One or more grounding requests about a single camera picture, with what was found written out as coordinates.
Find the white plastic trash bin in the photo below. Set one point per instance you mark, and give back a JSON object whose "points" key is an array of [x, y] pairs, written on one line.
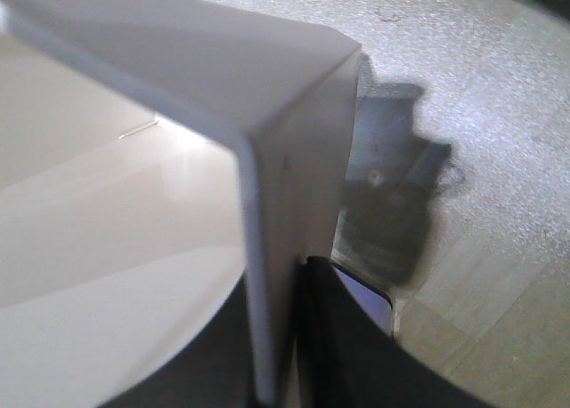
{"points": [[154, 152]]}

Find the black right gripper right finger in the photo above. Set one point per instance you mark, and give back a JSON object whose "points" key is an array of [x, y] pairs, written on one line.
{"points": [[346, 360]]}

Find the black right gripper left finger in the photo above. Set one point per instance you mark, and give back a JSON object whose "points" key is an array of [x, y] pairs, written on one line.
{"points": [[214, 370]]}

